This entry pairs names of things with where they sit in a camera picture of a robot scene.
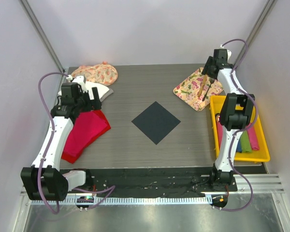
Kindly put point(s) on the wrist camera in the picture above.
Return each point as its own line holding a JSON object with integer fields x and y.
{"x": 222, "y": 56}
{"x": 74, "y": 87}

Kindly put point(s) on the aluminium front rail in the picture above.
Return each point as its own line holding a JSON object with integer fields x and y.
{"x": 250, "y": 185}

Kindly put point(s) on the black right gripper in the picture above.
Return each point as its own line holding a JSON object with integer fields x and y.
{"x": 206, "y": 69}

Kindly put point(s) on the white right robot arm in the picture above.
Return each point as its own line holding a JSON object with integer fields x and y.
{"x": 235, "y": 115}

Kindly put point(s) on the blue rolled napkin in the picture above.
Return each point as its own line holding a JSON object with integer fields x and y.
{"x": 239, "y": 147}

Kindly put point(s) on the white cloth bag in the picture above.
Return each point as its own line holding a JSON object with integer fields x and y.
{"x": 87, "y": 87}

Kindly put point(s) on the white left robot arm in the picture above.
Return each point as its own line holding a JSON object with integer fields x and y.
{"x": 43, "y": 180}

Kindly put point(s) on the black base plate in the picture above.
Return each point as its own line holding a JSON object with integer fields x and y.
{"x": 149, "y": 181}

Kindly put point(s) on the floral fabric pouch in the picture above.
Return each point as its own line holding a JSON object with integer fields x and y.
{"x": 102, "y": 73}

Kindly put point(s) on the red cloth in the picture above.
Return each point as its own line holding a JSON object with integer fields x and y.
{"x": 71, "y": 158}

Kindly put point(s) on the grey cloth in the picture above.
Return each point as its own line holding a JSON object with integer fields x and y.
{"x": 103, "y": 94}

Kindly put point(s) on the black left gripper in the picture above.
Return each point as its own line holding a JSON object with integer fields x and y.
{"x": 94, "y": 104}

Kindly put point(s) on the floral pattern tray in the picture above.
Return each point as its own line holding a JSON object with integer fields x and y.
{"x": 188, "y": 90}

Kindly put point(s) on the yellow plastic bin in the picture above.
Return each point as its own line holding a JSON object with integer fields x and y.
{"x": 262, "y": 155}

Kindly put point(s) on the dark blue paper napkin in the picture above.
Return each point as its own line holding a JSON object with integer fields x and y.
{"x": 155, "y": 122}

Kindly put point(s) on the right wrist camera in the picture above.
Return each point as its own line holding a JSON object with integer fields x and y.
{"x": 222, "y": 56}

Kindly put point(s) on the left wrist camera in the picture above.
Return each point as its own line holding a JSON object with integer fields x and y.
{"x": 74, "y": 87}

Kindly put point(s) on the magenta cloth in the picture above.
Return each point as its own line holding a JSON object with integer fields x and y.
{"x": 87, "y": 133}

